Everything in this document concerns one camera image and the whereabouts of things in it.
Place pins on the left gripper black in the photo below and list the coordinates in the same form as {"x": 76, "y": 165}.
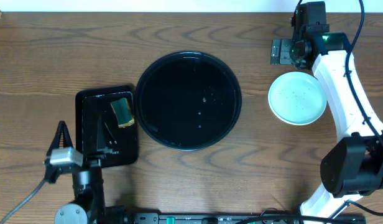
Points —
{"x": 86, "y": 161}

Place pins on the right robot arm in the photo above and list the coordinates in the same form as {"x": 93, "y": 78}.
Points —
{"x": 326, "y": 77}

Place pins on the black rectangular water tray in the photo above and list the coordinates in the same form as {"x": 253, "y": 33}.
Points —
{"x": 90, "y": 104}

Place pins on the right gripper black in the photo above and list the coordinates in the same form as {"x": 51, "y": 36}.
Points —
{"x": 286, "y": 46}

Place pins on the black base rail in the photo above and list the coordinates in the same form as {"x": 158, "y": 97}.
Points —
{"x": 267, "y": 218}

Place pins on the round black tray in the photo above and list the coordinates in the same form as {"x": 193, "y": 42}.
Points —
{"x": 188, "y": 100}

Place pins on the yellow green sponge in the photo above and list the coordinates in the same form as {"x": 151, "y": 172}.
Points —
{"x": 122, "y": 111}

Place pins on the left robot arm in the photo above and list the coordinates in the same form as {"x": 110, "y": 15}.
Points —
{"x": 88, "y": 205}

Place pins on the mint green plate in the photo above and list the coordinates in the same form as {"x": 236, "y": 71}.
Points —
{"x": 297, "y": 98}

